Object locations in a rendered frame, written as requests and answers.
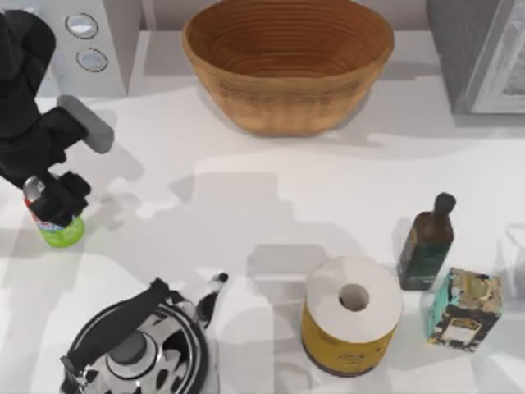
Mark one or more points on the pale microwave oven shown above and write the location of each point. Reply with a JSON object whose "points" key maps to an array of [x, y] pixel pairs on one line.
{"points": [[119, 49]]}

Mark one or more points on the green and red can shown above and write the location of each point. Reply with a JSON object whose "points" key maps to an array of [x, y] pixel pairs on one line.
{"points": [[63, 236]]}

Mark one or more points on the brown woven basket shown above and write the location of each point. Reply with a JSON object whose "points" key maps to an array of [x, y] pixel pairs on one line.
{"points": [[287, 82]]}

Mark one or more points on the silver and black kettle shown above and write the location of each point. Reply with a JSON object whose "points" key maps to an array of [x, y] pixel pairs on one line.
{"points": [[139, 349]]}

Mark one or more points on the dark green bottle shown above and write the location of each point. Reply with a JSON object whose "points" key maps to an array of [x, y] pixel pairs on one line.
{"points": [[424, 250]]}

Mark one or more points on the grey cabinet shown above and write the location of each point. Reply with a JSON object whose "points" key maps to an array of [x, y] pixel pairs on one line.
{"points": [[451, 49]]}

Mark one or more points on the white paper roll yellow wrapper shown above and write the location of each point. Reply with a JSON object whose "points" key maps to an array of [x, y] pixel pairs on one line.
{"points": [[348, 324]]}

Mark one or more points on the teal and gold box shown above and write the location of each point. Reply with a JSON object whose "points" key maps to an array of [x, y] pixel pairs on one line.
{"points": [[463, 316]]}

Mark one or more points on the round silver microwave knob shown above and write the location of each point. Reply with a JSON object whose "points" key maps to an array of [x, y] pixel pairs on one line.
{"points": [[92, 59], [82, 25]]}

